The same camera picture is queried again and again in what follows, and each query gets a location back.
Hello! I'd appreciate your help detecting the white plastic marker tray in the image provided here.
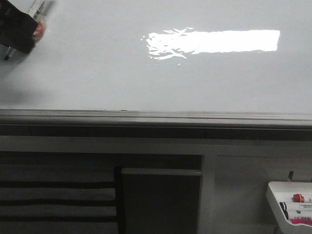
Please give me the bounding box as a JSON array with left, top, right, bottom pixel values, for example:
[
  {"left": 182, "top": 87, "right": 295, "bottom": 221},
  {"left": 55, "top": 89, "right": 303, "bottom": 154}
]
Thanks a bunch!
[{"left": 266, "top": 181, "right": 312, "bottom": 234}]

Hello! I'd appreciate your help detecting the red capped marker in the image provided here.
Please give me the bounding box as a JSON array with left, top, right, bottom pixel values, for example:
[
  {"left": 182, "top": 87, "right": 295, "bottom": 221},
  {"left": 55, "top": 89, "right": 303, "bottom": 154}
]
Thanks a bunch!
[{"left": 293, "top": 194, "right": 312, "bottom": 203}]

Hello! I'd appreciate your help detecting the grey striped fabric organizer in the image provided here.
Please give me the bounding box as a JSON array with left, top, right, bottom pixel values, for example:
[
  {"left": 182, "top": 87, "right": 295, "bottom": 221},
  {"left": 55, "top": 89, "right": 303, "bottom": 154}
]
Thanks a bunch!
[{"left": 0, "top": 164, "right": 120, "bottom": 234}]

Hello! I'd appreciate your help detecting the black whiteboard marker with tape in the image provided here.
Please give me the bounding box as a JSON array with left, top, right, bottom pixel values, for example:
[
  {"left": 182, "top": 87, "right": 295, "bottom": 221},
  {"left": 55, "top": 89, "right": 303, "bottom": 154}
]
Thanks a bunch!
[{"left": 4, "top": 0, "right": 47, "bottom": 61}]

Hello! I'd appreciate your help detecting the black capped marker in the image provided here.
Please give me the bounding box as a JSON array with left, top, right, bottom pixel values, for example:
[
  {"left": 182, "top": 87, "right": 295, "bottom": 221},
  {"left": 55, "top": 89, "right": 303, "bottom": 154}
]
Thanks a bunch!
[{"left": 279, "top": 202, "right": 289, "bottom": 219}]

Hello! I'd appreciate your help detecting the grey aluminium whiteboard frame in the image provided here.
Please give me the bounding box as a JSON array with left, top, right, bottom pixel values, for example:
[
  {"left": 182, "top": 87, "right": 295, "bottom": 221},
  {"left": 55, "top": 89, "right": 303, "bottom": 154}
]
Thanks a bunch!
[{"left": 0, "top": 109, "right": 312, "bottom": 129}]

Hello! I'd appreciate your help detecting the white whiteboard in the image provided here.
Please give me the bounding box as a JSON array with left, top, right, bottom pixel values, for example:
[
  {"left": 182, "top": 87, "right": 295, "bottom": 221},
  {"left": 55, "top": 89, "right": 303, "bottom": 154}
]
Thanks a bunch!
[{"left": 0, "top": 0, "right": 312, "bottom": 113}]

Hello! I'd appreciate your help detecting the dark grey cabinet panel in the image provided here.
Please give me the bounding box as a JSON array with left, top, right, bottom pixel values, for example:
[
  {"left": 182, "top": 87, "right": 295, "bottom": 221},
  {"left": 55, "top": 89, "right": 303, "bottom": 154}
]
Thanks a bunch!
[{"left": 121, "top": 168, "right": 202, "bottom": 234}]

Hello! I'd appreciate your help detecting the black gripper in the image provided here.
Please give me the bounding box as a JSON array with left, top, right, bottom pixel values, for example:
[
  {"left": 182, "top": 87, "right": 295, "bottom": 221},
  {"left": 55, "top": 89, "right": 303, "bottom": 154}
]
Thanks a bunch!
[{"left": 0, "top": 0, "right": 38, "bottom": 54}]

